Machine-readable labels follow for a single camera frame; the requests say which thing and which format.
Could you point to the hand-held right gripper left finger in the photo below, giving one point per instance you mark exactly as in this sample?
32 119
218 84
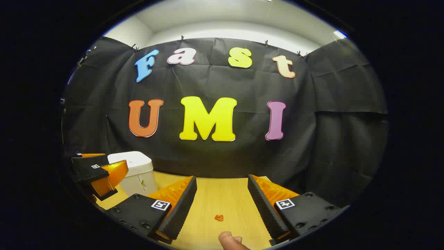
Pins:
180 211

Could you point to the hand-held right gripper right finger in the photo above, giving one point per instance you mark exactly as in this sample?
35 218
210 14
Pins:
265 211

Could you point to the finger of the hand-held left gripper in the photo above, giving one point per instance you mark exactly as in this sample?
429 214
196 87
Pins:
86 174
90 161

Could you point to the orange paper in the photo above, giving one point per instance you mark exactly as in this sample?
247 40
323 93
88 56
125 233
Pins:
219 217

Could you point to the white desktop garbage bin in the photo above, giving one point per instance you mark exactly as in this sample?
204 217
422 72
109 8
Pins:
135 166

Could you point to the wooden desktop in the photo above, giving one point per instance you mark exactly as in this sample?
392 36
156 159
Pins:
222 198

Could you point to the black backdrop cloth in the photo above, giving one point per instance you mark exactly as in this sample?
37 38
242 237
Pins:
242 156

